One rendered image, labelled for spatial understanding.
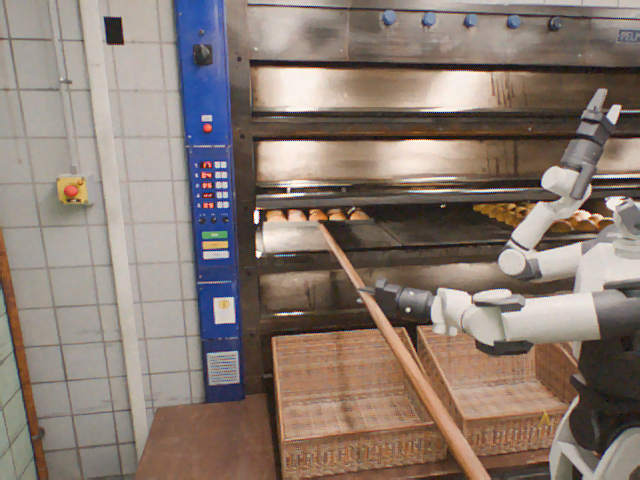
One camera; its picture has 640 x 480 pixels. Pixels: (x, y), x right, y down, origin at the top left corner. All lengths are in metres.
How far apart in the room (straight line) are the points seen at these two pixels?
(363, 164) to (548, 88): 0.79
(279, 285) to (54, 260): 0.82
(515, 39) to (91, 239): 1.74
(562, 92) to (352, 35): 0.86
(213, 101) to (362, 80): 0.54
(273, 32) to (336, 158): 0.49
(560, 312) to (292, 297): 1.13
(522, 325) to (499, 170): 1.08
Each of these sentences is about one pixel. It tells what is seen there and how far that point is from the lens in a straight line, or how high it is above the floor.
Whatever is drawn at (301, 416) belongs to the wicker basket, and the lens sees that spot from 1.89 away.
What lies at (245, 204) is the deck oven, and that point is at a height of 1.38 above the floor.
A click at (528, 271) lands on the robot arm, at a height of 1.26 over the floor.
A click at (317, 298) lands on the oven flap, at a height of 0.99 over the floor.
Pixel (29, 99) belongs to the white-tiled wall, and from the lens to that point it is 1.86.
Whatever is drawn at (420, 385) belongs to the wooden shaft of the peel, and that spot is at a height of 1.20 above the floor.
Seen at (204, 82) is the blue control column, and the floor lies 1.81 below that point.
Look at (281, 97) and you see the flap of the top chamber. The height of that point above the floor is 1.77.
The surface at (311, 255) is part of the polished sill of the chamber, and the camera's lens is 1.81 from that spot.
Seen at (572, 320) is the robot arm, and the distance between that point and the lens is 0.98.
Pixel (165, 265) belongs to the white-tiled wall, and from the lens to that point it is 1.83.
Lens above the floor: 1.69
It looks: 15 degrees down
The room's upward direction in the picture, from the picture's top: straight up
